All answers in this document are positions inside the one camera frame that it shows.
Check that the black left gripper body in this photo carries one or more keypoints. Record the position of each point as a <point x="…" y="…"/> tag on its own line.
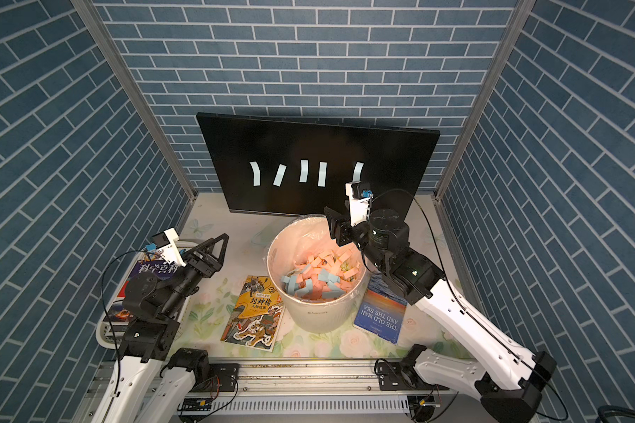
<point x="192" y="267"/>

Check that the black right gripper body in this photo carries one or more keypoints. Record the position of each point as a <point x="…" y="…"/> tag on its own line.
<point x="362" y="234"/>

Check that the white sticky note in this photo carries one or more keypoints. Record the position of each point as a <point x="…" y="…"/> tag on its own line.
<point x="280" y="173"/>
<point x="321" y="182"/>
<point x="305" y="166"/>
<point x="256" y="174"/>
<point x="357" y="173"/>

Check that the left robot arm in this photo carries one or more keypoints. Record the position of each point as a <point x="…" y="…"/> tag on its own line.
<point x="148" y="328"/>

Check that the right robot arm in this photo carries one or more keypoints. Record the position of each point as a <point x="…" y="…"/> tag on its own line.
<point x="507" y="378"/>

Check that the pile of discarded sticky notes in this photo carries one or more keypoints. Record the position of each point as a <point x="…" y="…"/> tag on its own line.
<point x="324" y="276"/>

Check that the black computer monitor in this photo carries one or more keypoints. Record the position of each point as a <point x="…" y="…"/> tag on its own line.
<point x="395" y="161"/>

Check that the floral table mat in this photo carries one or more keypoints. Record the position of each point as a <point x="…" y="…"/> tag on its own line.
<point x="250" y="236"/>

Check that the science encyclopedia book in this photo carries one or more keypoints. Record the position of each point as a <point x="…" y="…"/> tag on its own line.
<point x="146" y="294"/>

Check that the white waste bin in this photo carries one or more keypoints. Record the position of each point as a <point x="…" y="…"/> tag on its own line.
<point x="310" y="235"/>

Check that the yellow comic book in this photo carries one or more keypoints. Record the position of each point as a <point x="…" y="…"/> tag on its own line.
<point x="255" y="318"/>

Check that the blue old man sea book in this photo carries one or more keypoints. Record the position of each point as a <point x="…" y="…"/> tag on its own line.
<point x="381" y="315"/>

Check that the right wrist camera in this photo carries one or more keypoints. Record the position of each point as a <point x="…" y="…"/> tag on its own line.
<point x="360" y="196"/>

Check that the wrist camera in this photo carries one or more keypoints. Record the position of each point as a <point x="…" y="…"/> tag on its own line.
<point x="164" y="246"/>
<point x="360" y="196"/>

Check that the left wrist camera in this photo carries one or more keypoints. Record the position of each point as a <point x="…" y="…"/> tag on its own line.
<point x="164" y="246"/>

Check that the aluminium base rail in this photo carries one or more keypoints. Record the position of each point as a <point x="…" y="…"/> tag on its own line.
<point x="286" y="387"/>

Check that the aluminium corner post left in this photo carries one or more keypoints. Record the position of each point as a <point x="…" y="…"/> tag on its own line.
<point x="102" y="37"/>

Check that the aluminium corner post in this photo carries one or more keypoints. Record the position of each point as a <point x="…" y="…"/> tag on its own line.
<point x="512" y="32"/>
<point x="102" y="37"/>

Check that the aluminium corner post right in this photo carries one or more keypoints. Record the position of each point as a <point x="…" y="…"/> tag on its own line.
<point x="512" y="32"/>

